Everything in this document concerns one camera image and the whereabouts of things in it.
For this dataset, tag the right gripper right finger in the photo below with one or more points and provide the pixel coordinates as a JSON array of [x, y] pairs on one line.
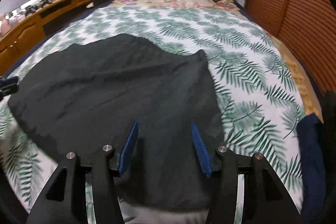
[[266, 199]]

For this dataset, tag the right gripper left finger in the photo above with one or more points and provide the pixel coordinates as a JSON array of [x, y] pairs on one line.
[[62, 200]]

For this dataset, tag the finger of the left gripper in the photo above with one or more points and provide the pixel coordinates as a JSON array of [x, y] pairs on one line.
[[8, 86]]

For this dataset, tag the black jacket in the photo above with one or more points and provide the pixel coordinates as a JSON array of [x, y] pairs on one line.
[[85, 97]]

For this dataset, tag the wooden desk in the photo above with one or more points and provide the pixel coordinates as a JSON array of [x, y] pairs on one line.
[[26, 34]]

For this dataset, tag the navy bed sheet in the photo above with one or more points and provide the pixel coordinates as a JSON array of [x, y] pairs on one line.
[[312, 168]]

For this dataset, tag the palm leaf bedspread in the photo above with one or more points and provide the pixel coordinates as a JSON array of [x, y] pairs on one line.
[[256, 94]]

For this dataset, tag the floral orange quilt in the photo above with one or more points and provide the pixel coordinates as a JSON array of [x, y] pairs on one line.
[[309, 94]]

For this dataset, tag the wooden louvered wardrobe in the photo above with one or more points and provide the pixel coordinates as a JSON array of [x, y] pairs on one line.
[[307, 28]]

